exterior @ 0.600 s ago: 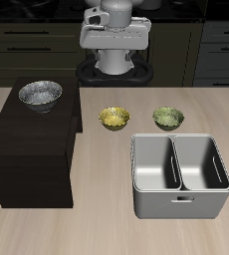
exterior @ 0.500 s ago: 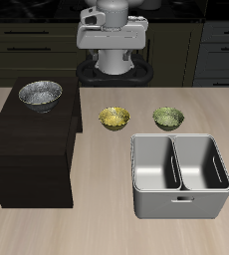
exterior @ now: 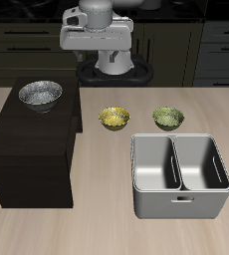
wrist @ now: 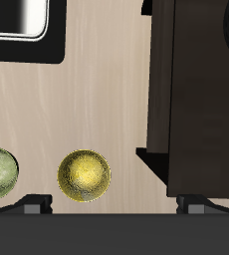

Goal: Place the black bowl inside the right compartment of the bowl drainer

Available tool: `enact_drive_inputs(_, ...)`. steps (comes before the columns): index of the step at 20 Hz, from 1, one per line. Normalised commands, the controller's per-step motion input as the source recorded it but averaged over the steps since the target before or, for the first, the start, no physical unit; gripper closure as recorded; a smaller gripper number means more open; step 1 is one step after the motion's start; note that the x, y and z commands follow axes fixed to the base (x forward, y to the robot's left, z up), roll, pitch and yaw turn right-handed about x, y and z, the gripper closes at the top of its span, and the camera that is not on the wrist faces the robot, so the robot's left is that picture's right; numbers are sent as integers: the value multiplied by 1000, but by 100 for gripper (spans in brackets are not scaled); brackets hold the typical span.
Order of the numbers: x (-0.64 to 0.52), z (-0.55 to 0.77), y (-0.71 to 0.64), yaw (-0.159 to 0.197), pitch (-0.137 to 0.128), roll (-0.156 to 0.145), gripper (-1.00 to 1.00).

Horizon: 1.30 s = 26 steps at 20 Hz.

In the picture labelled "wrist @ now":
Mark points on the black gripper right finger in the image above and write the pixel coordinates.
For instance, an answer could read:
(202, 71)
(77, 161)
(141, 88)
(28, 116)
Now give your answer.
(192, 204)

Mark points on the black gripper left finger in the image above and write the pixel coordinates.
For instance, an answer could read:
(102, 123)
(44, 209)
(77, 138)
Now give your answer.
(37, 203)

